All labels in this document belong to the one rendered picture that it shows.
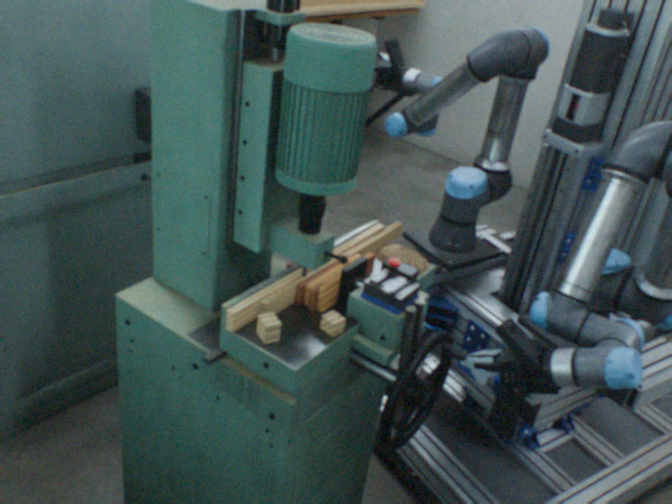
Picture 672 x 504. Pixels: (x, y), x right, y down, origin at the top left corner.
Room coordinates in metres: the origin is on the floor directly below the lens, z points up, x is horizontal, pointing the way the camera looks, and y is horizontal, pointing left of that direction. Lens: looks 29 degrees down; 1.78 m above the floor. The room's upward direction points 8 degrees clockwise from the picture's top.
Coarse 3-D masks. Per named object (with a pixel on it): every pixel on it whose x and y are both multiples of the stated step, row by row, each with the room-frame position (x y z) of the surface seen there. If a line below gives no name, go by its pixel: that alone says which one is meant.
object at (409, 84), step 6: (408, 84) 1.38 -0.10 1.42; (414, 84) 1.38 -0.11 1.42; (402, 90) 1.38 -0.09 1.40; (408, 90) 1.37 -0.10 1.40; (414, 90) 1.38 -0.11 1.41; (396, 96) 1.40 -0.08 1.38; (402, 96) 1.39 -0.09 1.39; (408, 96) 1.38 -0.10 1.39; (390, 102) 1.40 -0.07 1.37; (396, 102) 1.40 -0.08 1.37; (384, 108) 1.41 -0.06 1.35; (378, 114) 1.42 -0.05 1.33; (366, 120) 1.43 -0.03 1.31; (372, 120) 1.43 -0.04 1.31; (366, 126) 1.44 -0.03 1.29
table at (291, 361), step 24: (432, 264) 1.56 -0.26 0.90; (288, 312) 1.25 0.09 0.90; (312, 312) 1.26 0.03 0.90; (240, 336) 1.14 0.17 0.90; (288, 336) 1.16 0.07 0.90; (312, 336) 1.17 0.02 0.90; (336, 336) 1.18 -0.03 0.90; (360, 336) 1.24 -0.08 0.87; (264, 360) 1.10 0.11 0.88; (288, 360) 1.08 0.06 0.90; (312, 360) 1.10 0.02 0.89; (384, 360) 1.18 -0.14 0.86; (288, 384) 1.06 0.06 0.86
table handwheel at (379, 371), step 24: (432, 336) 1.16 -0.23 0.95; (360, 360) 1.22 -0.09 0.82; (408, 360) 1.09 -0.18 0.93; (408, 384) 1.14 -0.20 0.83; (432, 384) 1.25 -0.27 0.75; (384, 408) 1.04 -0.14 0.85; (408, 408) 1.13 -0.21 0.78; (432, 408) 1.22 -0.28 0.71; (384, 432) 1.03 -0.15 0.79; (408, 432) 1.14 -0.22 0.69
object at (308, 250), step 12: (288, 216) 1.39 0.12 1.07; (276, 228) 1.34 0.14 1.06; (288, 228) 1.33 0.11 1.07; (276, 240) 1.34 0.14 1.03; (288, 240) 1.32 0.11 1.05; (300, 240) 1.30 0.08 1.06; (312, 240) 1.29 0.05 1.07; (324, 240) 1.30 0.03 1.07; (288, 252) 1.32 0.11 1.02; (300, 252) 1.30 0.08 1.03; (312, 252) 1.28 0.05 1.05; (312, 264) 1.28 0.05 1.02; (324, 264) 1.31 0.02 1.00
